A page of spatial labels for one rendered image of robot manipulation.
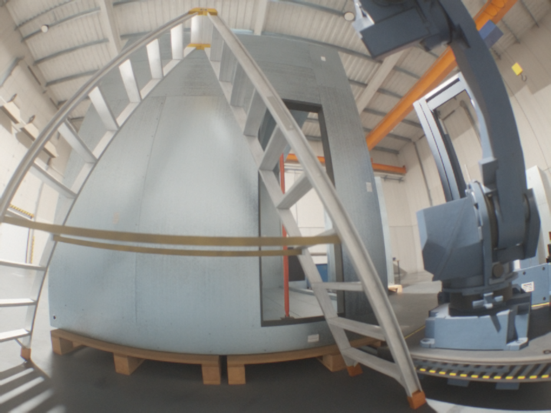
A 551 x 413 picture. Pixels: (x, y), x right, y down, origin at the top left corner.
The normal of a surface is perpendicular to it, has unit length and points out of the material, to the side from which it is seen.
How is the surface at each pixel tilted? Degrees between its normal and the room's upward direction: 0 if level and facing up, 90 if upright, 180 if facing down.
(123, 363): 90
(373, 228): 90
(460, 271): 125
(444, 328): 90
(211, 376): 90
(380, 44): 143
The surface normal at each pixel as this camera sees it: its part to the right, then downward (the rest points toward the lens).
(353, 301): 0.19, -0.29
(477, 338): -0.90, -0.10
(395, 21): -0.39, 0.64
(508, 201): -0.63, 0.14
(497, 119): -0.54, 0.38
